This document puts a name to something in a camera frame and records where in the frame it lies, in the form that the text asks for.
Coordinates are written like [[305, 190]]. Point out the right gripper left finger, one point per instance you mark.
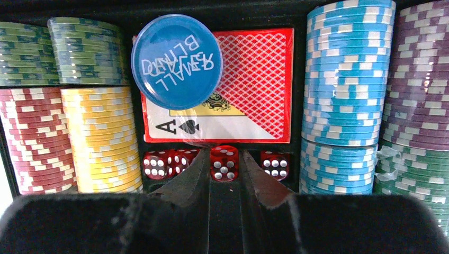
[[190, 188]]

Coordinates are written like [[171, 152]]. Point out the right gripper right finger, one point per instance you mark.
[[269, 192]]

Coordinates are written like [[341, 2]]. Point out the red translucent die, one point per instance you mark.
[[224, 163]]

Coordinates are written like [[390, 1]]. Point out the black poker set case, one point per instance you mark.
[[132, 16]]

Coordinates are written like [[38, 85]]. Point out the red die in case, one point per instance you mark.
[[183, 158], [275, 164], [158, 165]]

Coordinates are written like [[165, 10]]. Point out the red card deck in case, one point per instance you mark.
[[252, 103]]

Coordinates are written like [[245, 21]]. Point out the yellow poker chip stack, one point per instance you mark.
[[103, 138]]

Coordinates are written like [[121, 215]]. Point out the blue dealer button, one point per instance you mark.
[[176, 62]]

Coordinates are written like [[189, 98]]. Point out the red poker chip stack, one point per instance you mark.
[[36, 133]]

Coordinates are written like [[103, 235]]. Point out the green poker chip stack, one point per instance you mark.
[[417, 172]]

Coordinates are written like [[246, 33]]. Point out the light blue chip stack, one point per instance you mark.
[[347, 61]]

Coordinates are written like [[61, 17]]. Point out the purple poker chip stack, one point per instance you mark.
[[416, 104]]

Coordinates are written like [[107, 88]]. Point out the dark green chip stack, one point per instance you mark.
[[27, 57]]

